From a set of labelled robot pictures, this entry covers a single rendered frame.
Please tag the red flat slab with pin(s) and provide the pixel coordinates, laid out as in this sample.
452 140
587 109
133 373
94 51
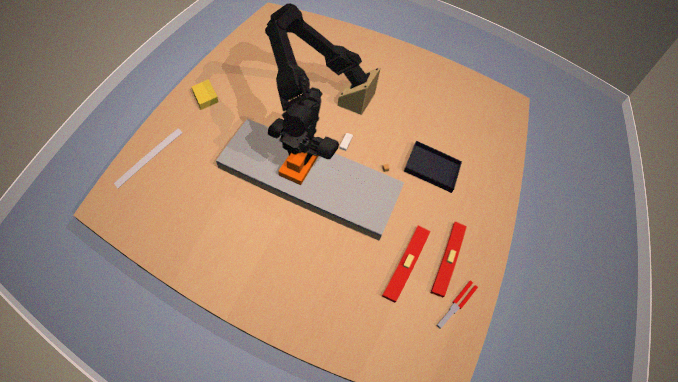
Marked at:
449 260
406 265

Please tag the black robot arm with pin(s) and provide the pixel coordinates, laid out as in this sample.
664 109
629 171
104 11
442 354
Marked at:
292 81

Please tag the light grey flat bar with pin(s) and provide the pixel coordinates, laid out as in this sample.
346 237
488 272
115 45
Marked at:
147 158

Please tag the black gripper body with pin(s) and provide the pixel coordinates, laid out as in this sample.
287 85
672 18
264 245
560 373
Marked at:
324 147

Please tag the grey panel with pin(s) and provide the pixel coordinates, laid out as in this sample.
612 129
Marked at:
339 189

